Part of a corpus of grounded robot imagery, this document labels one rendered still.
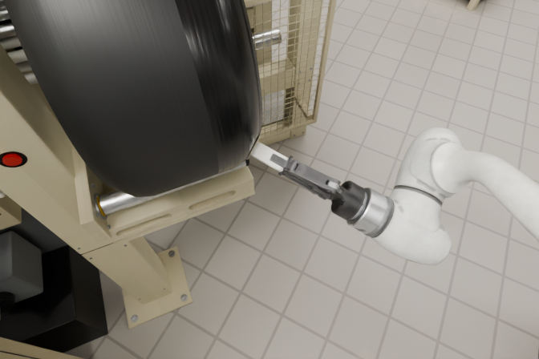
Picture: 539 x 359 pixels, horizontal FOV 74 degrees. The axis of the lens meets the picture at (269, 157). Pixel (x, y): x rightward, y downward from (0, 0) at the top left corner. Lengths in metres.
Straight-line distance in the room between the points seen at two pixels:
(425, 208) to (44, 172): 0.76
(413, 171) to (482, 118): 1.71
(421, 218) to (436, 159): 0.12
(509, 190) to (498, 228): 1.42
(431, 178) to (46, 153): 0.75
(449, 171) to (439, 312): 1.09
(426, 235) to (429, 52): 2.13
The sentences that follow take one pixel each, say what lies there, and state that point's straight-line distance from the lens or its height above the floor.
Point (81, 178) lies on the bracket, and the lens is 0.87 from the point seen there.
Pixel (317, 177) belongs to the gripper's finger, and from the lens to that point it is 0.68.
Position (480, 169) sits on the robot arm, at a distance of 0.71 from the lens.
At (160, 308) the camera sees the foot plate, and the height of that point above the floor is 0.01.
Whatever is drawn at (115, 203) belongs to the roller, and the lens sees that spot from 0.85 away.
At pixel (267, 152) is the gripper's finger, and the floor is 1.04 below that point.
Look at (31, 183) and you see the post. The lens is 0.87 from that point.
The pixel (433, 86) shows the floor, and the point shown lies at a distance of 2.54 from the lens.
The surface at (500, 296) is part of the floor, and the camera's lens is 1.93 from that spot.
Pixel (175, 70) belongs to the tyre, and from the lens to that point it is 0.48.
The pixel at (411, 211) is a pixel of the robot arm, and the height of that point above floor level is 0.97.
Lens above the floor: 1.61
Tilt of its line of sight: 55 degrees down
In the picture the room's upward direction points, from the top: straight up
